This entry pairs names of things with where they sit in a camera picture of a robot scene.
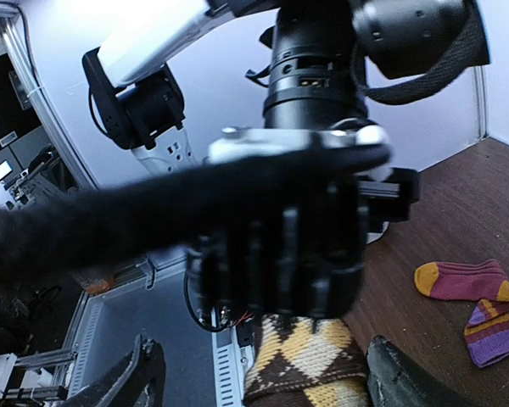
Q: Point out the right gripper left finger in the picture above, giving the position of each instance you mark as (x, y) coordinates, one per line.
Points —
(138, 379)

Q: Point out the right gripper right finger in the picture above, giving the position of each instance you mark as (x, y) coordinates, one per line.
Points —
(395, 379)

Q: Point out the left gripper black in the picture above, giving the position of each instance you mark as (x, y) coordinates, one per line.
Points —
(305, 260)

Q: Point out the black tan argyle sock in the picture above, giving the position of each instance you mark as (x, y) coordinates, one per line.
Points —
(306, 362)

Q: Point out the purple orange striped sock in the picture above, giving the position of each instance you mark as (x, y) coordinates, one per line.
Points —
(486, 333)

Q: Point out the maroon orange-toed sock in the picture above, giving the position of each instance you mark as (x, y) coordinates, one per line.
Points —
(452, 281)

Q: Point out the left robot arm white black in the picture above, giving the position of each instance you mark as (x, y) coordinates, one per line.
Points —
(328, 58)

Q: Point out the aluminium front rail frame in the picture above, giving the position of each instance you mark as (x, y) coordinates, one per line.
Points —
(203, 369)

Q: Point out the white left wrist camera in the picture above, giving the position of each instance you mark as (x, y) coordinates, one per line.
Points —
(238, 143)

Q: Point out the right aluminium corner post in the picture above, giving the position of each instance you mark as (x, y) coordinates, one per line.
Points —
(482, 102)

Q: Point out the aluminium corner post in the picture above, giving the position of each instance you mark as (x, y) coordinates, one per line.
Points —
(482, 102)
(15, 34)

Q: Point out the left aluminium corner post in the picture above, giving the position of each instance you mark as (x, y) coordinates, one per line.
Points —
(15, 34)

